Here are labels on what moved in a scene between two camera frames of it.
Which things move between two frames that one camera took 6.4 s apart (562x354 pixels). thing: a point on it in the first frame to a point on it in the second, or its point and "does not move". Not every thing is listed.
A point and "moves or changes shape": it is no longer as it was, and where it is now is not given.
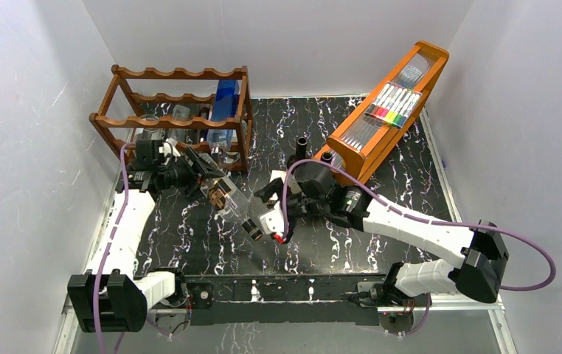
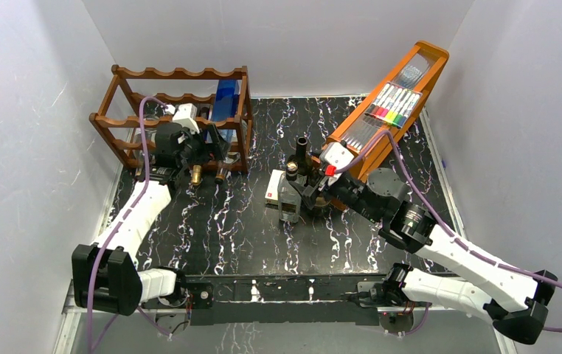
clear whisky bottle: [225, 195] moves or changes shape
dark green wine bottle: [300, 153] does not move
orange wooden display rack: [361, 138] does not move
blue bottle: [225, 108] does not move
